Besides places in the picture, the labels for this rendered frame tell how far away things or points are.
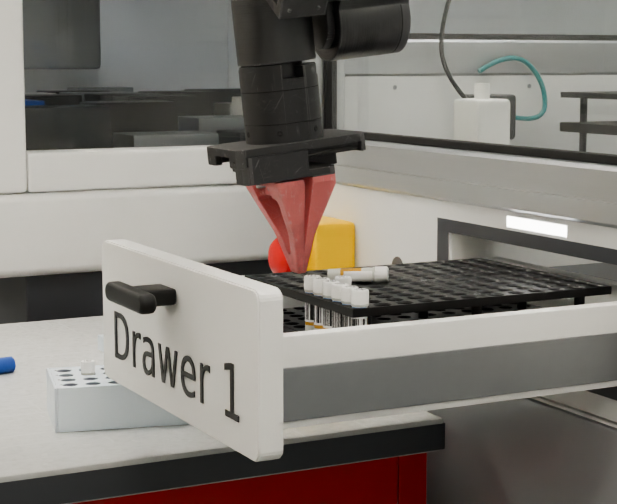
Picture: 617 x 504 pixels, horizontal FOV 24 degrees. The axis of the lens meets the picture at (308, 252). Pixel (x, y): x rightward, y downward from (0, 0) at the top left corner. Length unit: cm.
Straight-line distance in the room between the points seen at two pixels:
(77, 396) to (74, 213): 64
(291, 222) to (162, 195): 84
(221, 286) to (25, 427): 36
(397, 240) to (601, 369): 35
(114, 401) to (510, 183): 38
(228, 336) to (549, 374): 24
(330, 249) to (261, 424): 52
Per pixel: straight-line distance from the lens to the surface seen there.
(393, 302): 102
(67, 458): 116
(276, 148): 103
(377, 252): 139
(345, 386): 95
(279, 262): 142
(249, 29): 104
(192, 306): 99
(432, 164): 130
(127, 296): 101
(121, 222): 187
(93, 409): 124
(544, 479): 120
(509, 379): 102
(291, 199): 104
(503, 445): 124
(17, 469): 114
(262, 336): 90
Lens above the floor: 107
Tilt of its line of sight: 8 degrees down
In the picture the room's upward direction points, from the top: straight up
